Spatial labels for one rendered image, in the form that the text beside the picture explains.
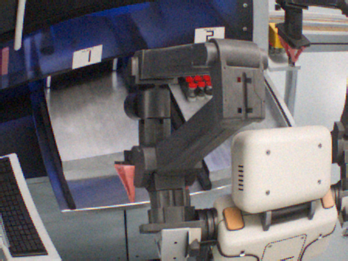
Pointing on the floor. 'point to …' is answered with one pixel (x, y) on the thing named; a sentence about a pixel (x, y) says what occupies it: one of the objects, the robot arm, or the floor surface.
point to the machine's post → (260, 23)
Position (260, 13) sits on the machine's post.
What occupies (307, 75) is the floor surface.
